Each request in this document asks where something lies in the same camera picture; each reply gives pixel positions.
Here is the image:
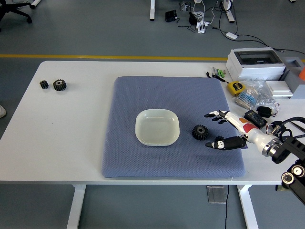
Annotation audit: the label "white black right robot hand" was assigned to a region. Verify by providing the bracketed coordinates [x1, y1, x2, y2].
[204, 110, 275, 151]

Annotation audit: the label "large black gear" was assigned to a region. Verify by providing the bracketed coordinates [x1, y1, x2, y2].
[192, 125, 210, 141]
[52, 79, 67, 92]

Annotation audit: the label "blue-grey textured mat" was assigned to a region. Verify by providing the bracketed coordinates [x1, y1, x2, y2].
[101, 76, 246, 178]

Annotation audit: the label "white flat box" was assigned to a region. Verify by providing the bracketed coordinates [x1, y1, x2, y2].
[265, 80, 294, 98]

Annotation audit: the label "black box on floor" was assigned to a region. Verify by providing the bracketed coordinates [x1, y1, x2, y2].
[165, 10, 178, 22]

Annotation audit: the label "black power adapter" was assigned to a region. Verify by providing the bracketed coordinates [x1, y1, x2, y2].
[244, 109, 269, 128]

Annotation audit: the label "clear plastic parts bag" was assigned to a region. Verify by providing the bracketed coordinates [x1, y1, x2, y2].
[234, 80, 281, 110]

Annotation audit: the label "yellow tape measure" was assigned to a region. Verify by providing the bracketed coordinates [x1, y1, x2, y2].
[226, 81, 246, 97]

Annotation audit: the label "green and silver small tools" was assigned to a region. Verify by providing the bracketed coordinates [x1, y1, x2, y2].
[206, 66, 226, 78]

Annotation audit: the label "grey hollow block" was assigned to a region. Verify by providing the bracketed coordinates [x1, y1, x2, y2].
[280, 57, 305, 99]

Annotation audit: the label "grey floor plate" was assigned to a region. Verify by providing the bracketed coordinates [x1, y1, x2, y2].
[206, 185, 227, 204]

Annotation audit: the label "white square bowl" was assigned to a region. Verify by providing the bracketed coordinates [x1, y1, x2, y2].
[135, 108, 180, 147]

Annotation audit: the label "white table leg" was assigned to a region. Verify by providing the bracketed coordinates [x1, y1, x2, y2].
[237, 185, 259, 229]
[66, 185, 87, 229]

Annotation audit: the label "white power strip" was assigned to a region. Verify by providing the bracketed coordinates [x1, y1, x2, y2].
[196, 21, 210, 34]

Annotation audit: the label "black office chair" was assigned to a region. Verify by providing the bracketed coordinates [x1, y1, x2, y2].
[0, 0, 33, 31]

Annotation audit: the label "white electrical enclosure box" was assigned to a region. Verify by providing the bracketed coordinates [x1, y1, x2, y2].
[225, 47, 286, 81]

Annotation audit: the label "black floor cable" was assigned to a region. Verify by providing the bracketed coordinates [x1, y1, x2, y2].
[237, 34, 305, 54]

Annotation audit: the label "black hanging cable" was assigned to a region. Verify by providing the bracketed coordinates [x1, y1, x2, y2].
[223, 185, 230, 229]

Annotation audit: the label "white cable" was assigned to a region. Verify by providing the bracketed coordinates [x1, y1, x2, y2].
[192, 0, 216, 24]

